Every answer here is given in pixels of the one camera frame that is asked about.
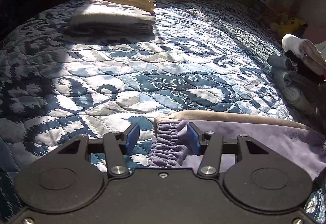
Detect purple sweatpants with beige stripe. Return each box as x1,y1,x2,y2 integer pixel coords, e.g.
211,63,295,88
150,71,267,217
148,110,325,179

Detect blue white quilted bedspread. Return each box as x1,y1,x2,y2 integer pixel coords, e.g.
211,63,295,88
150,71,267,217
1,0,325,223

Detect folded white panda garment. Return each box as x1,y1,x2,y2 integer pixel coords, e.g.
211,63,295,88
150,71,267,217
281,86,317,115

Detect folded dark grey garment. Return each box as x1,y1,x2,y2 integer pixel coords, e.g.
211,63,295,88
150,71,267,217
268,55,325,94

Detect folded black garment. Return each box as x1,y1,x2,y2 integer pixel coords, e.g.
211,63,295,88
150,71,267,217
285,51,325,84

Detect folded grey beige garment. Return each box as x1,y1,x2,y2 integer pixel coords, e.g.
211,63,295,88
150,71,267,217
68,0,156,35

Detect folded white garment top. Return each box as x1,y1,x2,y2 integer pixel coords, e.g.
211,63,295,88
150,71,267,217
281,34,325,75

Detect yellow plush toy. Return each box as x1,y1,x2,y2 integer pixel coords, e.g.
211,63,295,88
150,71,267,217
270,12,308,39

